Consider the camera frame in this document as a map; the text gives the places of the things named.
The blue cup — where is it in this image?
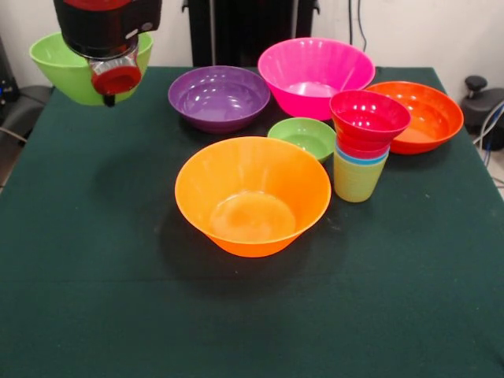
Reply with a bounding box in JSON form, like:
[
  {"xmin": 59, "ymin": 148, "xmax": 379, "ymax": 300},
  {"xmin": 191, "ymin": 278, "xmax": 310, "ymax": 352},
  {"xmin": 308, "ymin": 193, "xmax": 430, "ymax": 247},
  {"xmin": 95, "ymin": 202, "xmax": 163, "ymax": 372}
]
[{"xmin": 334, "ymin": 148, "xmax": 391, "ymax": 167}]

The large green bowl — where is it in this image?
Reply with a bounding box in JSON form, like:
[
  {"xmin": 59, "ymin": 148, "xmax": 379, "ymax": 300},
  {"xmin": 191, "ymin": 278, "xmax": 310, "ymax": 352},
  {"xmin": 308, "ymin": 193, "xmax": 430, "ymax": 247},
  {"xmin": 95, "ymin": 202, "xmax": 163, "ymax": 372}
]
[{"xmin": 29, "ymin": 31, "xmax": 154, "ymax": 106}]

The black electronics box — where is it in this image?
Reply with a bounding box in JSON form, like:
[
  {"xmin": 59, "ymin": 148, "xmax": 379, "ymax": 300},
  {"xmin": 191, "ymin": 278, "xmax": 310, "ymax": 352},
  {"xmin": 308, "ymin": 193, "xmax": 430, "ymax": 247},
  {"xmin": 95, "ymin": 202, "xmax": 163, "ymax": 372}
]
[{"xmin": 0, "ymin": 33, "xmax": 20, "ymax": 117}]

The small red bowl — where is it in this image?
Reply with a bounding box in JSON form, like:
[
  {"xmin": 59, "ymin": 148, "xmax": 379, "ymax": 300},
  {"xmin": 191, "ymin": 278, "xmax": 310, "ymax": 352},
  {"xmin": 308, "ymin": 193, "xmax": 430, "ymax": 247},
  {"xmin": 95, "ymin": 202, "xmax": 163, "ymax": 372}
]
[{"xmin": 329, "ymin": 90, "xmax": 412, "ymax": 150}]

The grey cable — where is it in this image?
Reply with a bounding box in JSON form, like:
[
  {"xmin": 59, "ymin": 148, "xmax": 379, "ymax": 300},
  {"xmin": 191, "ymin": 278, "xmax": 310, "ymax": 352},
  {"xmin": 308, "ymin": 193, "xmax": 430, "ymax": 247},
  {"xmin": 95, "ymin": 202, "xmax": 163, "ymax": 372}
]
[{"xmin": 0, "ymin": 125, "xmax": 28, "ymax": 145}]

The large orange bowl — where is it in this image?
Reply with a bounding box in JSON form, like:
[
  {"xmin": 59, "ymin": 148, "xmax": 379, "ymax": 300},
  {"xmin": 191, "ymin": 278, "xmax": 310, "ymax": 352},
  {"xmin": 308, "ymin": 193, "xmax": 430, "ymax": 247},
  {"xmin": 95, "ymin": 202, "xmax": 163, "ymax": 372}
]
[{"xmin": 174, "ymin": 136, "xmax": 332, "ymax": 258}]

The pink bowl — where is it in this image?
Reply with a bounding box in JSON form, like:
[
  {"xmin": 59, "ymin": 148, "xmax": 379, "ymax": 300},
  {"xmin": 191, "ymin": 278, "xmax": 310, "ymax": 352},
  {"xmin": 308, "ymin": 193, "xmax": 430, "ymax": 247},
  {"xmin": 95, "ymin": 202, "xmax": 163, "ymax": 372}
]
[{"xmin": 258, "ymin": 37, "xmax": 376, "ymax": 121}]

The black equipment with knob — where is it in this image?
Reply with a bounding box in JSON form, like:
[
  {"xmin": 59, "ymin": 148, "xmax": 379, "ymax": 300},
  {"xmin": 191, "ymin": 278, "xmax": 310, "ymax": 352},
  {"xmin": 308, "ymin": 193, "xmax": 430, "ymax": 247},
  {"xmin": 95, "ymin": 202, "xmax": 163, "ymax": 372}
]
[{"xmin": 460, "ymin": 75, "xmax": 504, "ymax": 137}]

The red-orange bowl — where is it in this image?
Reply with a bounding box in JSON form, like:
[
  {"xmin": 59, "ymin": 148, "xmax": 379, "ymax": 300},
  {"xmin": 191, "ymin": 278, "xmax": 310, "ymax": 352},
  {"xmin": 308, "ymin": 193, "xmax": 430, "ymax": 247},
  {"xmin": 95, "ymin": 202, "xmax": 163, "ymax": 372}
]
[{"xmin": 364, "ymin": 80, "xmax": 465, "ymax": 155}]

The white cable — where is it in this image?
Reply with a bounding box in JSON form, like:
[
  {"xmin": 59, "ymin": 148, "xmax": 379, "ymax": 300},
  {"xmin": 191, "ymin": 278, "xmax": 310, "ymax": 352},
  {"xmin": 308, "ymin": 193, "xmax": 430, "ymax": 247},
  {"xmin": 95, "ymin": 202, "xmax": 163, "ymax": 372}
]
[{"xmin": 472, "ymin": 100, "xmax": 504, "ymax": 146}]

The yellow cup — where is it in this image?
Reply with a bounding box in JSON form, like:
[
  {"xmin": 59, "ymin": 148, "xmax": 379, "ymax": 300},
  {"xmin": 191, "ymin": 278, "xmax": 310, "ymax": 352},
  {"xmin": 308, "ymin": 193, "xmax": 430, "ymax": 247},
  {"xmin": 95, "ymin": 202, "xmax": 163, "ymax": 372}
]
[{"xmin": 333, "ymin": 154, "xmax": 389, "ymax": 204}]

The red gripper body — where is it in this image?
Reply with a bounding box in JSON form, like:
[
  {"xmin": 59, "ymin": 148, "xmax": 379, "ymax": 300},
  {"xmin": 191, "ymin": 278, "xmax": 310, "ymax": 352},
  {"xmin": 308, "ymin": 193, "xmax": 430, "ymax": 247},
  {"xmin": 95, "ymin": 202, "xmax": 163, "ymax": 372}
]
[{"xmin": 91, "ymin": 65, "xmax": 142, "ymax": 97}]

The red cup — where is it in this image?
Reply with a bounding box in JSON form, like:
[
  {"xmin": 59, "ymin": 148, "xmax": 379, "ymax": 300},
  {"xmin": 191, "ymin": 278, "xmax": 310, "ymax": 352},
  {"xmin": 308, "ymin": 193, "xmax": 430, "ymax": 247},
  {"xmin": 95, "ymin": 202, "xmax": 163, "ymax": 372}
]
[{"xmin": 335, "ymin": 138, "xmax": 391, "ymax": 161}]

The purple bowl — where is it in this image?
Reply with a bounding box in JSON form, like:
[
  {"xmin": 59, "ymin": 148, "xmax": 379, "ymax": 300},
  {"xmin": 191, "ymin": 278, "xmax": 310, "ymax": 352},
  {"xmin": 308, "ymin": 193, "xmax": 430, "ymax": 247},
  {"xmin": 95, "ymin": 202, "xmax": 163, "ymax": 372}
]
[{"xmin": 168, "ymin": 65, "xmax": 272, "ymax": 135}]

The dark green tablecloth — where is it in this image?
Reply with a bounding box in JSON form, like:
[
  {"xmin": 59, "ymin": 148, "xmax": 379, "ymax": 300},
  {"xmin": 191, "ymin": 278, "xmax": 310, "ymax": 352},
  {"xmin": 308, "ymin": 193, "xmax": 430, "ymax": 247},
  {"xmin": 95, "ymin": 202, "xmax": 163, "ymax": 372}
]
[{"xmin": 0, "ymin": 65, "xmax": 504, "ymax": 378}]

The small green bowl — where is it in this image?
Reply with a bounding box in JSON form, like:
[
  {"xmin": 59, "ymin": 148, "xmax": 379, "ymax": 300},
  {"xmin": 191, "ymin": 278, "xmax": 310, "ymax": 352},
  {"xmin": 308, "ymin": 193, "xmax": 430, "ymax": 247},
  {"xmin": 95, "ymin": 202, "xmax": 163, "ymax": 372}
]
[{"xmin": 267, "ymin": 117, "xmax": 337, "ymax": 165}]

